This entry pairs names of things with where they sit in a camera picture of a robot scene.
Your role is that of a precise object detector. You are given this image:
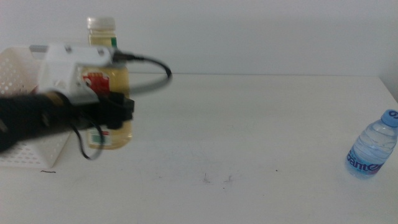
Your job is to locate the yellow juice bottle white cap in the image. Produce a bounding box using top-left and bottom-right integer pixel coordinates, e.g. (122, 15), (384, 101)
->
(86, 16), (134, 151)

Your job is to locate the clear water bottle blue cap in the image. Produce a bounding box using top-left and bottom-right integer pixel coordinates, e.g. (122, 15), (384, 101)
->
(345, 109), (398, 180)

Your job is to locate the white perforated plastic basket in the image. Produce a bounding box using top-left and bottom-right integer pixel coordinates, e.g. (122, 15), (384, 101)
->
(0, 45), (73, 169)

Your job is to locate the thin black cable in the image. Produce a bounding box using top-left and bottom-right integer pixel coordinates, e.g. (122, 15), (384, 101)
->
(69, 119), (105, 161)

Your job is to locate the thick black camera cable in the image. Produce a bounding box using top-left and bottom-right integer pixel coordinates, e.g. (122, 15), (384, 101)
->
(112, 52), (174, 96)

